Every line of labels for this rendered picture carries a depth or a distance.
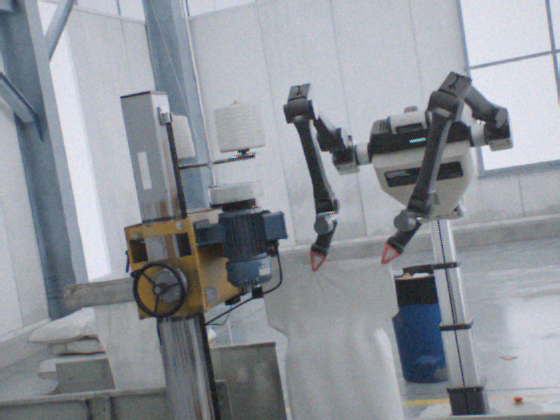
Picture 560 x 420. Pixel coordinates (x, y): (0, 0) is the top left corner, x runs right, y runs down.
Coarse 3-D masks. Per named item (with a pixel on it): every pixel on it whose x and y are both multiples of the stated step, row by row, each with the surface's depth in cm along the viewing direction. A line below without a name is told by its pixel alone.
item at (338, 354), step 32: (288, 288) 313; (320, 288) 310; (352, 288) 306; (384, 288) 301; (288, 320) 314; (320, 320) 311; (352, 320) 306; (384, 320) 302; (288, 352) 310; (320, 352) 305; (352, 352) 300; (384, 352) 299; (288, 384) 312; (320, 384) 305; (352, 384) 301; (384, 384) 299; (320, 416) 306; (352, 416) 301; (384, 416) 299
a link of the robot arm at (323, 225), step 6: (336, 198) 307; (336, 204) 305; (336, 210) 305; (318, 216) 299; (324, 216) 298; (318, 222) 299; (324, 222) 298; (330, 222) 301; (318, 228) 299; (324, 228) 298; (330, 228) 300
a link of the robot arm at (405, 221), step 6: (408, 204) 295; (432, 204) 292; (402, 210) 288; (408, 210) 290; (414, 210) 295; (426, 210) 291; (432, 210) 292; (396, 216) 288; (402, 216) 287; (408, 216) 286; (414, 216) 290; (426, 216) 292; (396, 222) 288; (402, 222) 287; (408, 222) 286; (414, 222) 290; (402, 228) 287; (408, 228) 288
